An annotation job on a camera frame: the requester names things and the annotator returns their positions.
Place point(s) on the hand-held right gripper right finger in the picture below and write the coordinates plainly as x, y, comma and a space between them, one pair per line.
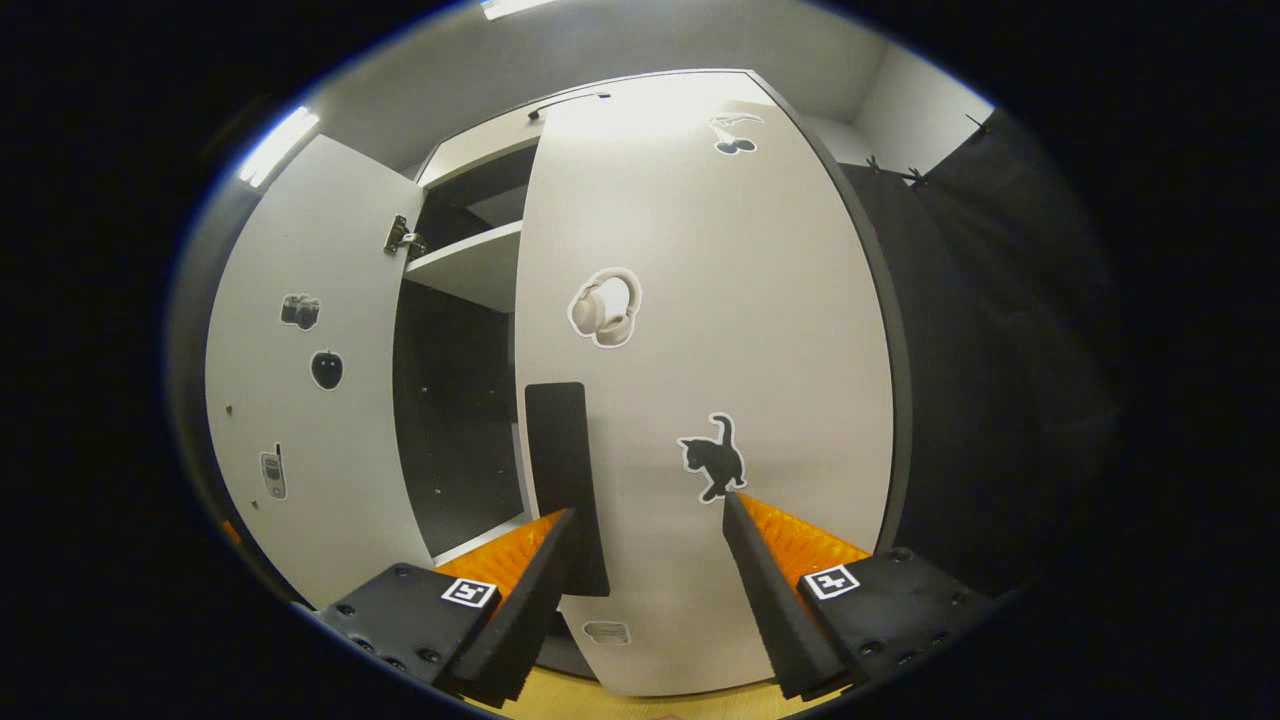
775, 610

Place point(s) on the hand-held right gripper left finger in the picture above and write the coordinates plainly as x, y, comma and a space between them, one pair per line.
520, 620

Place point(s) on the white door with camera sticker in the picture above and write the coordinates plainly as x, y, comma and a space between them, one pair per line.
350, 450

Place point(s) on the white door with headphone sticker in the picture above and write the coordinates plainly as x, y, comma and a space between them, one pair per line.
760, 350

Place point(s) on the black backdrop cloth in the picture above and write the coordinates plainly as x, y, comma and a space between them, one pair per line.
1000, 350

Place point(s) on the white open-shelf cabinet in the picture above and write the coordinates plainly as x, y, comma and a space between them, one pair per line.
470, 265

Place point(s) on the metal door hinge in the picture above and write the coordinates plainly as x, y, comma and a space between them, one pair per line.
402, 238

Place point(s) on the white cabinet drawer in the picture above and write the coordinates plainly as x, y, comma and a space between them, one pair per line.
480, 155

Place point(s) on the small ceiling light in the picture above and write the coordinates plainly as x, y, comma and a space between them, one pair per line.
277, 147

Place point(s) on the long ceiling light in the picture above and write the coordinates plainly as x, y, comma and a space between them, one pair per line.
515, 6

